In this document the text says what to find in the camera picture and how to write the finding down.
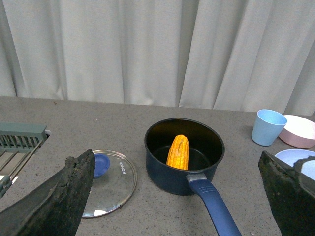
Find light blue plastic cup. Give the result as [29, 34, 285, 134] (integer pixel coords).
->
[252, 109, 287, 147]

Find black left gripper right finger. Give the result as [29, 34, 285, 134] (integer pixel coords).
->
[258, 151, 315, 236]

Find yellow corn cob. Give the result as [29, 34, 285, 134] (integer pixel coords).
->
[166, 134, 189, 171]

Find pink plastic bowl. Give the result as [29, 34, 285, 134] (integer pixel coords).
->
[279, 115, 315, 149]

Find dark blue saucepan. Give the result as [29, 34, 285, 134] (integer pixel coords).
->
[144, 118, 241, 236]

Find green dish rack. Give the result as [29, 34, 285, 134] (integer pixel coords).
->
[0, 122, 51, 197]

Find light blue plastic plate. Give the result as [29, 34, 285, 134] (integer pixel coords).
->
[275, 149, 315, 180]

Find white curtain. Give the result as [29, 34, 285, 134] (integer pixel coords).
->
[0, 0, 315, 115]

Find glass pot lid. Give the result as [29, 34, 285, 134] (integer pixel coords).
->
[83, 150, 137, 218]

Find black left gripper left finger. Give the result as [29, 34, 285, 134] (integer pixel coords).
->
[0, 149, 95, 236]

